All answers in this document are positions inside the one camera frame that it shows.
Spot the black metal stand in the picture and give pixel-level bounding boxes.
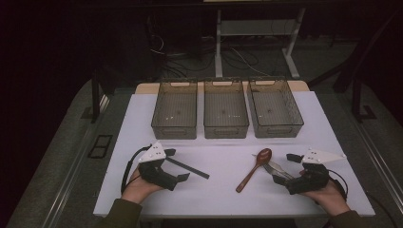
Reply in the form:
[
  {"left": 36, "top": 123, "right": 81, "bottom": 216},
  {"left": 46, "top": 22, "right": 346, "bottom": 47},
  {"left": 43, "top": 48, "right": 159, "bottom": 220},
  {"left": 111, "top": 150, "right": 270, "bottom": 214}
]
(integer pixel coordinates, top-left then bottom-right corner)
[
  {"left": 307, "top": 9, "right": 378, "bottom": 124},
  {"left": 80, "top": 70, "right": 110, "bottom": 124}
]

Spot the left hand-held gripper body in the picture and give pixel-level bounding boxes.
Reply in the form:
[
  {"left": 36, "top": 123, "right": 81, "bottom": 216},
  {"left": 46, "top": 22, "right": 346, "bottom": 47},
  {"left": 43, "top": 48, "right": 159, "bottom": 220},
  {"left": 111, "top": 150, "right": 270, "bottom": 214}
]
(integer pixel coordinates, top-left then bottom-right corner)
[{"left": 138, "top": 141, "right": 179, "bottom": 192}]

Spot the person's left hand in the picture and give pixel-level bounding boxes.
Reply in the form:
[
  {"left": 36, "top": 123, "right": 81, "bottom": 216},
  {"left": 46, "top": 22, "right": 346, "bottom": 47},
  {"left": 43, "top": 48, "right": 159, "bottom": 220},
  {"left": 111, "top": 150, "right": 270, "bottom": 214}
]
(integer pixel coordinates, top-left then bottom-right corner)
[{"left": 121, "top": 167, "right": 164, "bottom": 205}]

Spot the person's right hand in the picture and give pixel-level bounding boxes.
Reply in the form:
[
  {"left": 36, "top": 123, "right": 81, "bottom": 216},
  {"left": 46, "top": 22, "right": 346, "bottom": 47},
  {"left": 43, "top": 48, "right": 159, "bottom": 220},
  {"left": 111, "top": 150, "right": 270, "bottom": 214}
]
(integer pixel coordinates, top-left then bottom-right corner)
[{"left": 298, "top": 169, "right": 352, "bottom": 217}]

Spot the metal knife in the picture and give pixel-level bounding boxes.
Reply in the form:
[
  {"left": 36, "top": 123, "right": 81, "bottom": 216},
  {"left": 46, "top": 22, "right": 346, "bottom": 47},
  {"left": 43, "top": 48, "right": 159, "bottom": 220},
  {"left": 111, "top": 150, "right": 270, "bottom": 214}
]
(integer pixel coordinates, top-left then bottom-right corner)
[{"left": 251, "top": 153, "right": 296, "bottom": 179}]

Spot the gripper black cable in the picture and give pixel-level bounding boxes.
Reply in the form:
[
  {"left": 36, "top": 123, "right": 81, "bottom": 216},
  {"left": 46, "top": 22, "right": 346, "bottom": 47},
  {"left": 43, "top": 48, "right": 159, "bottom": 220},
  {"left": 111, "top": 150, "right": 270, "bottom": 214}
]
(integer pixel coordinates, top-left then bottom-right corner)
[
  {"left": 120, "top": 144, "right": 153, "bottom": 195},
  {"left": 327, "top": 168, "right": 350, "bottom": 202}
]

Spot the black chopstick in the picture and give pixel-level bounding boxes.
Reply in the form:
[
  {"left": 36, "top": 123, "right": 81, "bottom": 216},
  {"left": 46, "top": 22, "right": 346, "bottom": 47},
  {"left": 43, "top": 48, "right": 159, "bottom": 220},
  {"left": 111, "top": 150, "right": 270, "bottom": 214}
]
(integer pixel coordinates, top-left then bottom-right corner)
[{"left": 165, "top": 157, "right": 211, "bottom": 181}]

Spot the tangle of floor cables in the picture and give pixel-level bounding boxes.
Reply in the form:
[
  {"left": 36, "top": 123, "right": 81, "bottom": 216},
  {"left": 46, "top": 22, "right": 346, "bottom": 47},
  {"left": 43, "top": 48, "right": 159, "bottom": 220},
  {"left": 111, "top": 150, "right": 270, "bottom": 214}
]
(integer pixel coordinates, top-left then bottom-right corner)
[{"left": 147, "top": 32, "right": 271, "bottom": 79}]

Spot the white table cloth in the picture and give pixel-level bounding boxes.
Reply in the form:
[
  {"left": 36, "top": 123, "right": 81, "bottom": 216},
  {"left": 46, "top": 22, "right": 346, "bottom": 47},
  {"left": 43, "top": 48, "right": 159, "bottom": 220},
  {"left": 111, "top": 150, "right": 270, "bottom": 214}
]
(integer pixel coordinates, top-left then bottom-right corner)
[{"left": 92, "top": 90, "right": 376, "bottom": 219}]

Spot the metal fork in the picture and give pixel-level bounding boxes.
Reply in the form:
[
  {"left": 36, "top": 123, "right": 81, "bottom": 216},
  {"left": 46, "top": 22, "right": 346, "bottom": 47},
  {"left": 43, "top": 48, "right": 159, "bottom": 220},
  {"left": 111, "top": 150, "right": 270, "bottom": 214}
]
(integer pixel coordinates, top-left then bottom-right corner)
[{"left": 261, "top": 162, "right": 295, "bottom": 181}]

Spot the white metal desk frame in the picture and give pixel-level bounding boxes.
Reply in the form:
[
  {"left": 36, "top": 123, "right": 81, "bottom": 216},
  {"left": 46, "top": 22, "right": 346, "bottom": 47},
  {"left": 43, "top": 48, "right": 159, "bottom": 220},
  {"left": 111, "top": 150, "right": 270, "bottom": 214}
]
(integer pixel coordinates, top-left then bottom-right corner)
[{"left": 214, "top": 7, "right": 307, "bottom": 81}]

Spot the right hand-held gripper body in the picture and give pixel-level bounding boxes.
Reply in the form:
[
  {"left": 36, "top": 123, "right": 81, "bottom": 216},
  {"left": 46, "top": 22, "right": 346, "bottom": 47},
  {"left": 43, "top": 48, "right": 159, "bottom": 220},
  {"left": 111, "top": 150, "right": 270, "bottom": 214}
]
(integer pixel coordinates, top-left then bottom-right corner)
[{"left": 285, "top": 147, "right": 347, "bottom": 196}]

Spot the brown wooden spoon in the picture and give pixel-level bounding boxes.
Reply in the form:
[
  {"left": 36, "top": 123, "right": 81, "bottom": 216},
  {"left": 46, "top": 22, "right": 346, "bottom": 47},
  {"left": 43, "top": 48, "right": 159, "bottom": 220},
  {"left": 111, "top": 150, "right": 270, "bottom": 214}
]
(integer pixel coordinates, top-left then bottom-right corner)
[{"left": 235, "top": 147, "right": 273, "bottom": 194}]

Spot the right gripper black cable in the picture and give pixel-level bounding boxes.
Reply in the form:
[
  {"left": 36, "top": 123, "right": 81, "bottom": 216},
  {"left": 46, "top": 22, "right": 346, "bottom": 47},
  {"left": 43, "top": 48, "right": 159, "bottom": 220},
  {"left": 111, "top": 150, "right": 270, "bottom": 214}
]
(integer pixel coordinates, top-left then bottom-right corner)
[{"left": 327, "top": 168, "right": 350, "bottom": 202}]

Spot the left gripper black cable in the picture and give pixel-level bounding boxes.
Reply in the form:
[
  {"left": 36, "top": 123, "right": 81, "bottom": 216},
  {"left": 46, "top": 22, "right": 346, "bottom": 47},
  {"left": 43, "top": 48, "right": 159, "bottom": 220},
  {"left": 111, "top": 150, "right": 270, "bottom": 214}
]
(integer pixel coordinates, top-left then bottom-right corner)
[{"left": 120, "top": 144, "right": 153, "bottom": 195}]

